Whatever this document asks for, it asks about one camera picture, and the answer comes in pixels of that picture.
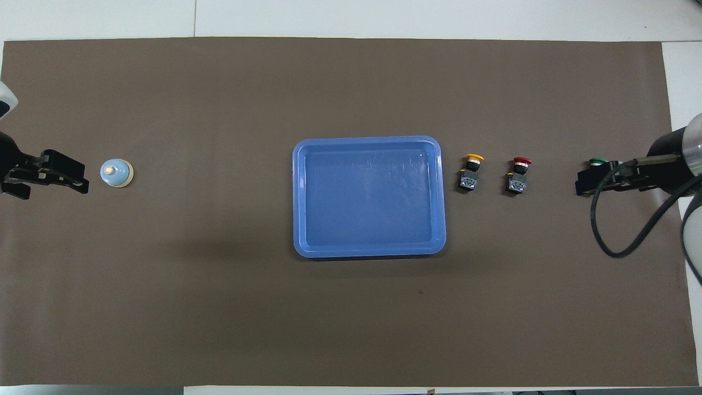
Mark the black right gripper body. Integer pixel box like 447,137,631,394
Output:
619,126,690,195

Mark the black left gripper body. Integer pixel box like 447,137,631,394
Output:
0,132,46,201

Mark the light blue call bell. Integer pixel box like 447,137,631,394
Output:
100,159,134,188

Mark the red push button switch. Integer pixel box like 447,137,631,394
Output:
505,157,533,195

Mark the yellow push button switch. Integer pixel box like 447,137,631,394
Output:
458,154,485,193

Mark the blue plastic tray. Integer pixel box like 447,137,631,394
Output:
292,136,446,259

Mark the brown table mat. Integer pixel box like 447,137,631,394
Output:
0,37,700,387

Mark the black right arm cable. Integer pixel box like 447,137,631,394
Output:
591,155,702,258

